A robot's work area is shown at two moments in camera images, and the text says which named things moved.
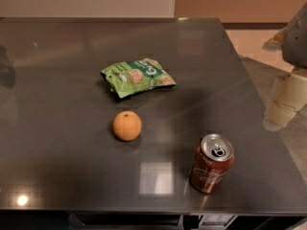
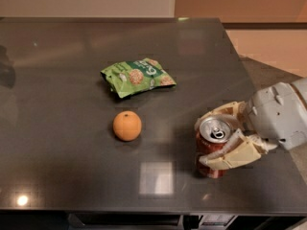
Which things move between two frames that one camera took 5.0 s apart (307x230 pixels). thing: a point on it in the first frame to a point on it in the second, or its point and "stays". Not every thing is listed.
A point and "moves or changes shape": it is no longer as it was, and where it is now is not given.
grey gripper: x=296 y=42 to x=277 y=117
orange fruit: x=127 y=126 stays
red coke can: x=212 y=158 moves or changes shape
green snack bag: x=128 y=78 stays
